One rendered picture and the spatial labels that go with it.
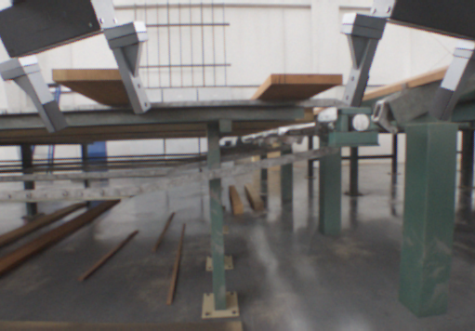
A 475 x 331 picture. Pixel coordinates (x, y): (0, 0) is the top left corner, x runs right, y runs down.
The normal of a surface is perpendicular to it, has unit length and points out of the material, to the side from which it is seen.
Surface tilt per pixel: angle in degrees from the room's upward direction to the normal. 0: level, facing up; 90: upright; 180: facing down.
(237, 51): 89
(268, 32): 88
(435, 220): 90
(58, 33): 113
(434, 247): 90
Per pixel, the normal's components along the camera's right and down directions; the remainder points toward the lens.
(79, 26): -0.07, 0.48
